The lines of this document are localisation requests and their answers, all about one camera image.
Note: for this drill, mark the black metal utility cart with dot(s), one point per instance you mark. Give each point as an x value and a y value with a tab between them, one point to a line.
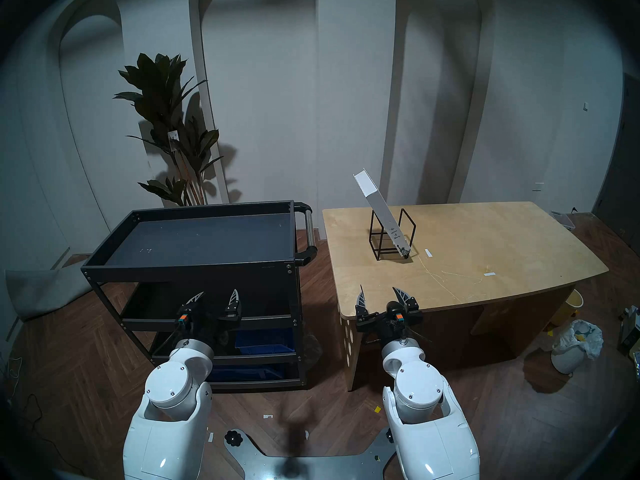
200	239

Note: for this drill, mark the tall potted leafy plant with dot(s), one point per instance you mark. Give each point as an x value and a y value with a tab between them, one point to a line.
160	84

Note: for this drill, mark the black base knob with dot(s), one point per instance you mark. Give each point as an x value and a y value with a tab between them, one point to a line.
388	434
233	438

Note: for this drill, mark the blue plastic bin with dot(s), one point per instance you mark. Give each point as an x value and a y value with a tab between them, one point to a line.
262	340

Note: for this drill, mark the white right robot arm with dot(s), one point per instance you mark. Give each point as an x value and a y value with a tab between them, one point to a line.
420	384

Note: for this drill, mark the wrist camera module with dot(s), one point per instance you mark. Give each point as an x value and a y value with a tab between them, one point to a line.
398	319
183	319

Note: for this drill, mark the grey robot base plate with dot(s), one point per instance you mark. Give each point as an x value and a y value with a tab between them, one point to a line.
350	464

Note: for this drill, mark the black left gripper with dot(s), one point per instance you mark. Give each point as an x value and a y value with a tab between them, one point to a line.
212	326

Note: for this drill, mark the white bagged trash bin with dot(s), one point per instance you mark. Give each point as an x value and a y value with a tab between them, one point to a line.
575	349

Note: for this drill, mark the cardboard box with clutter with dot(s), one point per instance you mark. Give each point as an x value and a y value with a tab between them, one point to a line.
631	329

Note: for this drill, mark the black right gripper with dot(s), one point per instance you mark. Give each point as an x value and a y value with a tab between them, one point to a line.
382	326

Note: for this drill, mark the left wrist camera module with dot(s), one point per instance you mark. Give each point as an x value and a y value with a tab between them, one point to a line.
183	319

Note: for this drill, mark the white statue of liberty book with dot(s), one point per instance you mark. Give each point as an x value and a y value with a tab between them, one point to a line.
380	204

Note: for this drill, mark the light wooden table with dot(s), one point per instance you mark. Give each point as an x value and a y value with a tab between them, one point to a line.
500	244

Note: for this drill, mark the dark grey door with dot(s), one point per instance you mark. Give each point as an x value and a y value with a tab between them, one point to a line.
620	184

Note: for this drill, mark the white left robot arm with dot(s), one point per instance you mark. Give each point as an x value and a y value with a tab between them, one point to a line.
170	384

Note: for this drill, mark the dark blue storage bin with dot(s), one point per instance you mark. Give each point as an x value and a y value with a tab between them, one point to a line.
240	372

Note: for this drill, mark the yellow bucket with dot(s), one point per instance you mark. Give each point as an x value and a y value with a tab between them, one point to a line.
570	309

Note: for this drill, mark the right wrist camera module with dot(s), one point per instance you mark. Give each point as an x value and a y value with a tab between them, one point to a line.
398	319

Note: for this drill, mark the clear plastic container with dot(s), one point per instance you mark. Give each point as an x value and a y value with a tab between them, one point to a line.
564	219

